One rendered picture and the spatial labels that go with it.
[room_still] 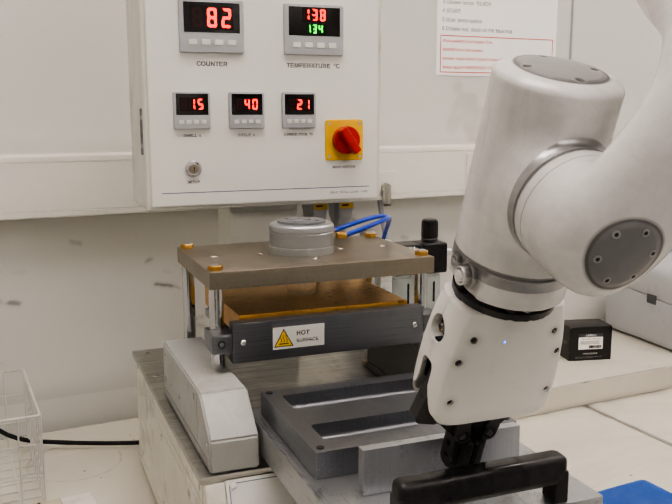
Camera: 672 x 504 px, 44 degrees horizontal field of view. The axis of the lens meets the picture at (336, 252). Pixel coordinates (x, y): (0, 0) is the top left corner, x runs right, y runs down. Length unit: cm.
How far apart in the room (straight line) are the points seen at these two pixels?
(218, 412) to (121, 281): 66
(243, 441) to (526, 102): 47
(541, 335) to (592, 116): 17
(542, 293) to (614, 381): 107
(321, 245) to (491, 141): 48
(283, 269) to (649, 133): 53
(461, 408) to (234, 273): 36
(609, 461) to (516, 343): 78
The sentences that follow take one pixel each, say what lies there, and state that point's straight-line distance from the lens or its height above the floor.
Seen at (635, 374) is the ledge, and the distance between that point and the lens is 167.
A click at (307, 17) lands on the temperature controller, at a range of 114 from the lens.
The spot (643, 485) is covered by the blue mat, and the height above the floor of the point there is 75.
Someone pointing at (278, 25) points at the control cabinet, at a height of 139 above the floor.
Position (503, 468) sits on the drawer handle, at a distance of 68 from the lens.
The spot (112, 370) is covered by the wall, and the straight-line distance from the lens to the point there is 151.
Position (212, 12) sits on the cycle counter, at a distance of 110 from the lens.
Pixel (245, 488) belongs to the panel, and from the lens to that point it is 85.
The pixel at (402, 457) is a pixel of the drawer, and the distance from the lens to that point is 71.
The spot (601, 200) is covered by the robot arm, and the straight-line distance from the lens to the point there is 47.
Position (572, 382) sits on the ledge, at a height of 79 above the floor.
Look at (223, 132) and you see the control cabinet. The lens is 111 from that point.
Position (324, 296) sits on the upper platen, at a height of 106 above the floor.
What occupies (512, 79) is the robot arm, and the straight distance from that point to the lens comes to 53.
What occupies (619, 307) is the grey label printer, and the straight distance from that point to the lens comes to 192.
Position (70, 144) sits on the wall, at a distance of 143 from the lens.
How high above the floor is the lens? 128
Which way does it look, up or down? 10 degrees down
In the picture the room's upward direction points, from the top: straight up
